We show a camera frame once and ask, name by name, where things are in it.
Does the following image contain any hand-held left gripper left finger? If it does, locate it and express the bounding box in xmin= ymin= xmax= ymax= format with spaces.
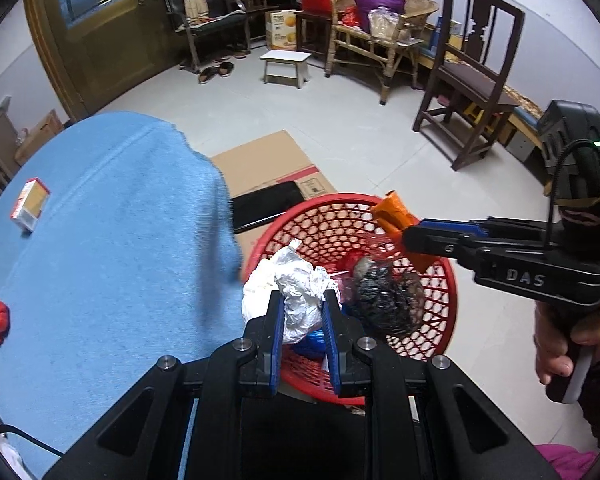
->
xmin=42 ymin=290 xmax=287 ymax=480

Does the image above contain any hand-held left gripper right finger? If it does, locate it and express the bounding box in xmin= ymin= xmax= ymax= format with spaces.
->
xmin=321 ymin=290 xmax=561 ymax=480

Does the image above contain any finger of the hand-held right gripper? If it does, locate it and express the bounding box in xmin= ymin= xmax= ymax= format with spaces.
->
xmin=401 ymin=226 xmax=477 ymax=267
xmin=419 ymin=216 xmax=552 ymax=239

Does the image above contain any blue plastic bag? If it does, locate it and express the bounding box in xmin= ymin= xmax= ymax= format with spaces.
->
xmin=292 ymin=325 xmax=331 ymax=361

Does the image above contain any orange plastic bag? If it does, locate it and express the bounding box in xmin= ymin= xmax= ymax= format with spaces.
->
xmin=370 ymin=191 xmax=443 ymax=272

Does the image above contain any black plastic bag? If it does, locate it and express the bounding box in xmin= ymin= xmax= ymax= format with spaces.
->
xmin=352 ymin=255 xmax=426 ymax=336

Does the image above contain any red mesh bag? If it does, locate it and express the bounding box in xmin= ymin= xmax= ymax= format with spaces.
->
xmin=330 ymin=250 xmax=376 ymax=286

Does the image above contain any red plastic basket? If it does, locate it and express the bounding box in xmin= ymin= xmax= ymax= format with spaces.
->
xmin=240 ymin=192 xmax=458 ymax=403

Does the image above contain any person's right hand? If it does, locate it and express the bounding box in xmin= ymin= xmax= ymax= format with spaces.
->
xmin=534 ymin=302 xmax=600 ymax=386

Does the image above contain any black flat case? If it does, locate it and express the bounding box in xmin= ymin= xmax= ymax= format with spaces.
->
xmin=230 ymin=180 xmax=306 ymax=235

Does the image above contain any dark wooden chair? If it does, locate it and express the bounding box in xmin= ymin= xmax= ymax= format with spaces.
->
xmin=412 ymin=0 xmax=526 ymax=172

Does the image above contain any flat cardboard sheet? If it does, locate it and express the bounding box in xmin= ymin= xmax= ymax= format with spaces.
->
xmin=207 ymin=130 xmax=338 ymax=271

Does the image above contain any wicker chair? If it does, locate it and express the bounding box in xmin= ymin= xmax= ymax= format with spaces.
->
xmin=325 ymin=0 xmax=440 ymax=106

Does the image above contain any pink clothing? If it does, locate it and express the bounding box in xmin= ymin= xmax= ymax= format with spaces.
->
xmin=535 ymin=442 xmax=598 ymax=480

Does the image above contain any clear plastic bag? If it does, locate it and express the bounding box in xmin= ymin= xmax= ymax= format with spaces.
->
xmin=367 ymin=7 xmax=413 ymax=43

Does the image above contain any purple bag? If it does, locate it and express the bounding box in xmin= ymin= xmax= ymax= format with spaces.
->
xmin=352 ymin=0 xmax=407 ymax=23

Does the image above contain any small white stool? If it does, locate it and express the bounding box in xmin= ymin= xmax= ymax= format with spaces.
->
xmin=260 ymin=50 xmax=313 ymax=90

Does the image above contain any orange printed carton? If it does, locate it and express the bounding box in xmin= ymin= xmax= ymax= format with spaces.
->
xmin=265 ymin=9 xmax=301 ymax=52

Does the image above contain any small white orange carton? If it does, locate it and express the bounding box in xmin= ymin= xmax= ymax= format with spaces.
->
xmin=10 ymin=177 xmax=51 ymax=233

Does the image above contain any dark metal armchair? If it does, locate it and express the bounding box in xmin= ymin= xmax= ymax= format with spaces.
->
xmin=162 ymin=0 xmax=253 ymax=73

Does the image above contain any brown cardboard box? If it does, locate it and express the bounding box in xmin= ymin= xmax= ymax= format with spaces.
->
xmin=14 ymin=109 xmax=66 ymax=166

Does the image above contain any wooden door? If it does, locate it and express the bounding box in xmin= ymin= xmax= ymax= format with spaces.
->
xmin=22 ymin=0 xmax=261 ymax=123

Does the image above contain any striped beige towel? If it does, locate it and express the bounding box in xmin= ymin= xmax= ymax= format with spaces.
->
xmin=177 ymin=0 xmax=210 ymax=26

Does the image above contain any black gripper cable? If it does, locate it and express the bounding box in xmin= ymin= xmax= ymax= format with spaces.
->
xmin=547 ymin=140 xmax=600 ymax=221

